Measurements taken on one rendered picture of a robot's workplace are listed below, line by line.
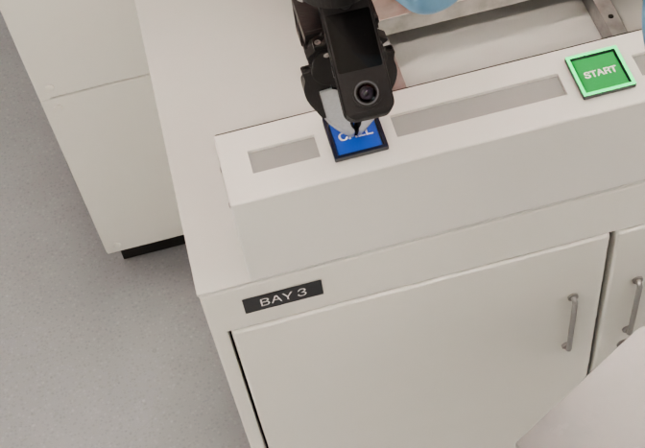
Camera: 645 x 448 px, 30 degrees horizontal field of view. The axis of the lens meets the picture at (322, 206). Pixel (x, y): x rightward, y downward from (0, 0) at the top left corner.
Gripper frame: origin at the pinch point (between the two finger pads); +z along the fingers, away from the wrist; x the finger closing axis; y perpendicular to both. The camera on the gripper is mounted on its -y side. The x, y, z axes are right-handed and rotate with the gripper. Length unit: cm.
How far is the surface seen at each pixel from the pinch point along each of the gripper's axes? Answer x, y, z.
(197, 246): 18.8, 2.5, 15.7
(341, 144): 1.7, -0.1, 1.2
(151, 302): 34, 52, 98
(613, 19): -35.2, 17.2, 12.6
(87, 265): 45, 64, 97
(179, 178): 19.2, 12.4, 15.6
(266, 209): 10.6, -3.9, 3.7
